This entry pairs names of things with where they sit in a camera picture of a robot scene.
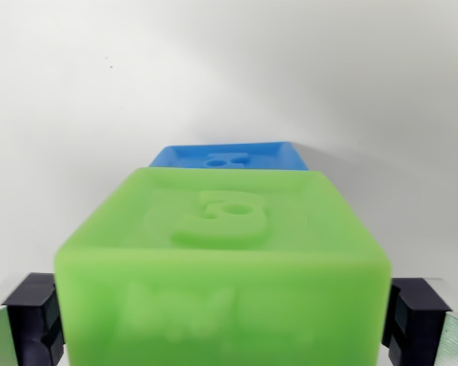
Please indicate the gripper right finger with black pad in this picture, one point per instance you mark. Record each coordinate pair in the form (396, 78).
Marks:
(423, 324)

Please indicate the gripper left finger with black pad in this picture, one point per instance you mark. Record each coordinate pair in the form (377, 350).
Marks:
(23, 328)

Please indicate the green embossed cube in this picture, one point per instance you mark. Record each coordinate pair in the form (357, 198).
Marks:
(221, 274)

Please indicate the blue embossed cube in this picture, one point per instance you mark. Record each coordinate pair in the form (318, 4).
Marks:
(267, 156)

